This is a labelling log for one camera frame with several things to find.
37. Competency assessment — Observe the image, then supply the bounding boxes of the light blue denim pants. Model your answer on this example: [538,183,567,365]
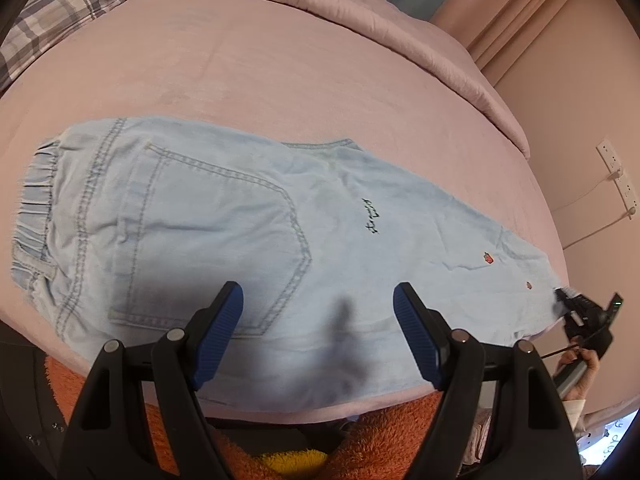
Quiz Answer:
[11,117,561,418]

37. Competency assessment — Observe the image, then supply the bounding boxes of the person's right hand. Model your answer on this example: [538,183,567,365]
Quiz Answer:
[554,337,600,402]

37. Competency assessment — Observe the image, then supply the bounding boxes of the dark bedside cabinet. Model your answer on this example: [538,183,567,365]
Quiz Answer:
[1,324,66,479]

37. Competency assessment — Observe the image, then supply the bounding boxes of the orange fluffy rug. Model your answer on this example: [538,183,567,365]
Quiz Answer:
[44,356,442,479]

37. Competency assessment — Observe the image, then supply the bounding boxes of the pink curtain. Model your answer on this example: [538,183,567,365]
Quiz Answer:
[431,0,568,84]

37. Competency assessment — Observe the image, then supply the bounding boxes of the pink bed sheet mattress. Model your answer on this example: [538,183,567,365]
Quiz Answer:
[0,0,576,426]

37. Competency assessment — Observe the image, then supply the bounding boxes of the plaid pillow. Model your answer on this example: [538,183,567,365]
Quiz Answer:
[1,0,127,90]

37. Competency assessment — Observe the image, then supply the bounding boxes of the white wall power strip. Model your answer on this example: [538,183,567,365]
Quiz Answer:
[596,139,639,217]

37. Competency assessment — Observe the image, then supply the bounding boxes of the white cable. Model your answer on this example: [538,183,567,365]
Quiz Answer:
[552,167,634,252]

